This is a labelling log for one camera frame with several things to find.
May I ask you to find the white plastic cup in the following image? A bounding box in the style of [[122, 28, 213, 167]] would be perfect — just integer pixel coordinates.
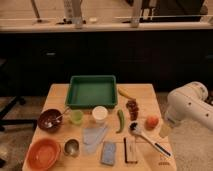
[[92, 106, 108, 124]]

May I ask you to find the orange fruit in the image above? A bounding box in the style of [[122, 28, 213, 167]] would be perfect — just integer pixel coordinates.
[[145, 116, 159, 129]]

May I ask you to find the green plastic cup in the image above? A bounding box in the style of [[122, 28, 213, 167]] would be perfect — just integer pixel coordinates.
[[70, 110, 84, 125]]

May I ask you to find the dark red grape bunch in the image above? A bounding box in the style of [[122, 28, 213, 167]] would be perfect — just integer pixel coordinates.
[[126, 100, 139, 121]]

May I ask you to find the dark brown bowl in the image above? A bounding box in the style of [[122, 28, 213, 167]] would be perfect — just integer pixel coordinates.
[[37, 109, 62, 133]]

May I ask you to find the small metal cup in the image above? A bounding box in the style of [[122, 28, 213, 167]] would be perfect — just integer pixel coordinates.
[[64, 139, 79, 157]]

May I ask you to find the green chili pepper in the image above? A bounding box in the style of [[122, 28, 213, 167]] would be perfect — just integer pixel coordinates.
[[116, 110, 125, 133]]

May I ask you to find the light blue cloth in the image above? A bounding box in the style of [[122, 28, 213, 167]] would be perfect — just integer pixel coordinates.
[[83, 125, 109, 154]]

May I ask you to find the metal spoon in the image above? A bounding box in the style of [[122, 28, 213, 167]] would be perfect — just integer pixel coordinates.
[[46, 106, 72, 128]]

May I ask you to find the wooden block with black edge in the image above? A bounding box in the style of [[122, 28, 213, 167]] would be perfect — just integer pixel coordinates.
[[124, 137, 138, 164]]

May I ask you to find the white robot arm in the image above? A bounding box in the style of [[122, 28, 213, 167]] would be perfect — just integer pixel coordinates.
[[159, 82, 213, 138]]

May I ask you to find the green plastic tray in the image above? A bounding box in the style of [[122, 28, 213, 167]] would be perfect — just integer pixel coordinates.
[[65, 75, 118, 109]]

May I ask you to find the yellow banana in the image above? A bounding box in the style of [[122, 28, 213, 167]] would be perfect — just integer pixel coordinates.
[[118, 88, 135, 99]]

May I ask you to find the black office chair base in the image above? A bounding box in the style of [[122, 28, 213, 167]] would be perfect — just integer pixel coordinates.
[[0, 96, 37, 132]]

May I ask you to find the orange plastic bowl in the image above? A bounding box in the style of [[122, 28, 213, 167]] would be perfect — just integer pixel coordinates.
[[26, 138, 61, 171]]

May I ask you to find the blue sponge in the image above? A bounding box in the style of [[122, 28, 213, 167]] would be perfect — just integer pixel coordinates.
[[100, 141, 116, 166]]

